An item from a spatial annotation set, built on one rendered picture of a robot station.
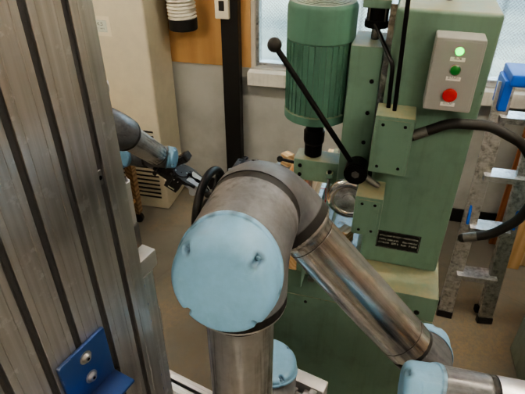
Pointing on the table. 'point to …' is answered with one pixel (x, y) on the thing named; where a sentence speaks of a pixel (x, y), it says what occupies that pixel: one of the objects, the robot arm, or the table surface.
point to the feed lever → (358, 174)
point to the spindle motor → (319, 58)
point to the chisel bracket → (316, 166)
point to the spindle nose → (313, 141)
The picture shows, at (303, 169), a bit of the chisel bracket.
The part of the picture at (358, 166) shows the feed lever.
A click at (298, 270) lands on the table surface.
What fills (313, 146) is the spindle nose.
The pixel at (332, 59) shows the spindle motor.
